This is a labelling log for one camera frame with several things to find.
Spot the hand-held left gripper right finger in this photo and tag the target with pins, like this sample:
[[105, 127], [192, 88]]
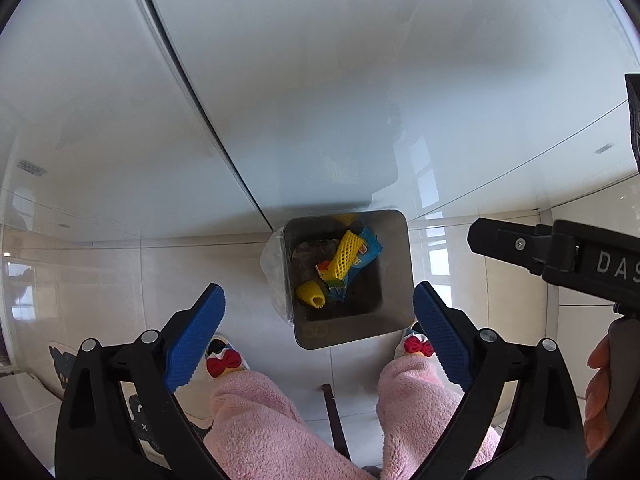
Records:
[[442, 340]]

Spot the dark thin bar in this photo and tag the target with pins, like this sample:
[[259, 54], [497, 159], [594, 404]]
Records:
[[334, 415]]

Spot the right slipper with red bow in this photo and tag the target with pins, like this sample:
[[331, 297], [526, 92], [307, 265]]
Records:
[[417, 346]]

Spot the person's right hand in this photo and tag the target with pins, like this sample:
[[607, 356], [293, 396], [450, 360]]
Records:
[[597, 405]]

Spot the square metal trash bin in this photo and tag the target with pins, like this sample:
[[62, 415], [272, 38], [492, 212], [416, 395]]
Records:
[[350, 334]]

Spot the left slipper with red bow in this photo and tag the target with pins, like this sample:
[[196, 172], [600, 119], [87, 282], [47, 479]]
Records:
[[222, 362]]

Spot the short yellow foam net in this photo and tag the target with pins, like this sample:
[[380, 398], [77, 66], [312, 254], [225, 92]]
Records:
[[310, 295]]

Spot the blue snack wrapper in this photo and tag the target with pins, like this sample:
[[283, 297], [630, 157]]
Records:
[[369, 249]]

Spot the pink fleece pants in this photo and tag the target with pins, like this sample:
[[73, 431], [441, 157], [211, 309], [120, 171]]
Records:
[[260, 430]]

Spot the slipper with red bow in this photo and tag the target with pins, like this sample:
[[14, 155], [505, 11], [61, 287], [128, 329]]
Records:
[[222, 362], [417, 346]]

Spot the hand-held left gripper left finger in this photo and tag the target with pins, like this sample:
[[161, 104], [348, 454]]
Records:
[[197, 340]]

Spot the long yellow foam net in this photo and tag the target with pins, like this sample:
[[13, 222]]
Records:
[[345, 255]]

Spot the clear plastic bag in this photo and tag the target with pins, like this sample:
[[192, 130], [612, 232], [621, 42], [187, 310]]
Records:
[[272, 280]]

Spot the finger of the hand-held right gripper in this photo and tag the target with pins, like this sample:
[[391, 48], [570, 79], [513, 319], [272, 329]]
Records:
[[500, 242], [634, 120]]

